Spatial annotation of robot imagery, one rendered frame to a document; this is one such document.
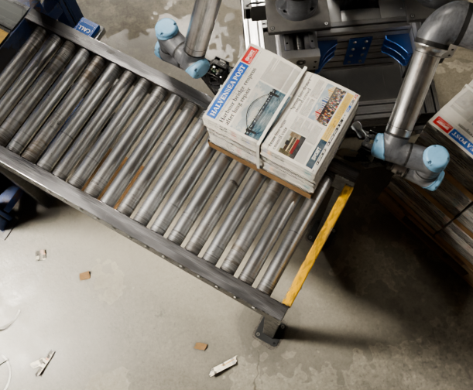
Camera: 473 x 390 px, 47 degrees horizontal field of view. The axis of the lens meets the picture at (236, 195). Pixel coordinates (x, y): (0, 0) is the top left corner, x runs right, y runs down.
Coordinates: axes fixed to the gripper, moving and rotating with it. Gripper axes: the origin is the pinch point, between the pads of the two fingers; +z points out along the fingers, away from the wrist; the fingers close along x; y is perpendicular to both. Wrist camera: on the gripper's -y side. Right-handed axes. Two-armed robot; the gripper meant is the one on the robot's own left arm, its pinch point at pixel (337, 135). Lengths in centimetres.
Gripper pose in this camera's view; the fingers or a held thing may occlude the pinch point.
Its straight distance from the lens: 183.1
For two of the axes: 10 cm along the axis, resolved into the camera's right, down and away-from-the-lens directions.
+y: -0.4, -3.1, -9.5
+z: -8.7, -4.6, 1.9
